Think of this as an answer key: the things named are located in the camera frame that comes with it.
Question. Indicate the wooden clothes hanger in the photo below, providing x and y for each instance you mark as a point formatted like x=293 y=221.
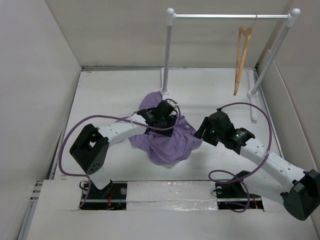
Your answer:
x=243 y=41

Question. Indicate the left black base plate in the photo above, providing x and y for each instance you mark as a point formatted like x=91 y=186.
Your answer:
x=112 y=198

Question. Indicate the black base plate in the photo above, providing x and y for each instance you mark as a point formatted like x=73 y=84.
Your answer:
x=112 y=198
x=230 y=196

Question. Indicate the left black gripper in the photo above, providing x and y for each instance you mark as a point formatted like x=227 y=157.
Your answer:
x=164 y=132

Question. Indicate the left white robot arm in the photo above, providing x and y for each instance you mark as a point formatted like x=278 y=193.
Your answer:
x=90 y=148

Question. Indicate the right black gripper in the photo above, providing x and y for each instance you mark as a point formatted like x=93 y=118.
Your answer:
x=206 y=123

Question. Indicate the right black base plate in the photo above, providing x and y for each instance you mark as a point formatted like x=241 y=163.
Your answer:
x=230 y=196

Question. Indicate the purple t shirt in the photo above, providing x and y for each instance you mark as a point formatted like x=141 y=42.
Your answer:
x=164 y=150

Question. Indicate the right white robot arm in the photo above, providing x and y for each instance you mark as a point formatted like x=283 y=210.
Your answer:
x=296 y=189

